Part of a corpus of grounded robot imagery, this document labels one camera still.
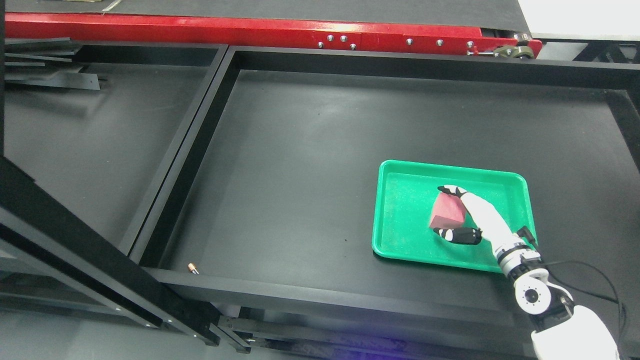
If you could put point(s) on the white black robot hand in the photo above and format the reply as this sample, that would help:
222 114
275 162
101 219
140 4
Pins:
489 225

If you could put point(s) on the pink foam block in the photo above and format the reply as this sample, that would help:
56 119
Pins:
448 212

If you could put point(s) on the white robot forearm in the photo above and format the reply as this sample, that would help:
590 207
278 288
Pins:
563 330

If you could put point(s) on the green plastic tray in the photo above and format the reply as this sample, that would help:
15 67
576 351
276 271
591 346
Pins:
406 192

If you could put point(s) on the black metal right shelf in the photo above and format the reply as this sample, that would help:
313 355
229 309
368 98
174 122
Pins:
305 184

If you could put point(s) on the black metal shelf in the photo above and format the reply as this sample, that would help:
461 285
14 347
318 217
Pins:
305 184
88 161

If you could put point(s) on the black metal left shelf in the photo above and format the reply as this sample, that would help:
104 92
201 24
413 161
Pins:
88 161

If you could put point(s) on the red machine beam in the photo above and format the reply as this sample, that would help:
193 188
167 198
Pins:
263 32

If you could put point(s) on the small copper battery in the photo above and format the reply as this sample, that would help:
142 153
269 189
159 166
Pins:
193 269

